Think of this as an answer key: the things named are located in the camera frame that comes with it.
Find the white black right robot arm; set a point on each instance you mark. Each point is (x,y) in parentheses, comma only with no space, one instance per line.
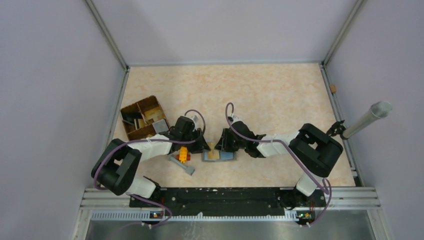
(315,151)

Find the black shiny credit card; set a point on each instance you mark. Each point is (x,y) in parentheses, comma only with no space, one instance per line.
(132,118)

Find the gold credit card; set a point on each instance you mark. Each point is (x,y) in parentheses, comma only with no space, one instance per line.
(213,154)

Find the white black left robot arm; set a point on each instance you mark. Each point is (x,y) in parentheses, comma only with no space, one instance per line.
(116,169)

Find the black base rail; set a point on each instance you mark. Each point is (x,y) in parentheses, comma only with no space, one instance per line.
(235,201)

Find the silver metal tube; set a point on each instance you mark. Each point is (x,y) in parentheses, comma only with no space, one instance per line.
(377,111)

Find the gold card in basket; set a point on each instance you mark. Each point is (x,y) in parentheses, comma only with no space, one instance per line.
(154,115)

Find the brown woven divided basket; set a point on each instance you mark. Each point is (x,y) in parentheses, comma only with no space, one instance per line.
(146,129)

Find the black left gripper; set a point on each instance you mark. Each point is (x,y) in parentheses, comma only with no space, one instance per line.
(201,144)

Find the small wooden block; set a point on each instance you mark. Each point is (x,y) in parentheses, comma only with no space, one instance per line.
(332,88)

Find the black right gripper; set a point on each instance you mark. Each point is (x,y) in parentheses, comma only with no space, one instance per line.
(223,143)

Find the grey card holder wallet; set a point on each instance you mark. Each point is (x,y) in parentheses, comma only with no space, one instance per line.
(224,157)

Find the grey plastic toy bolt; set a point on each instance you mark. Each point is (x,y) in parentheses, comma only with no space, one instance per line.
(187,168)

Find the black clamp bracket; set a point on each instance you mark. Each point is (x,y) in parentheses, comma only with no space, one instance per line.
(336,129)

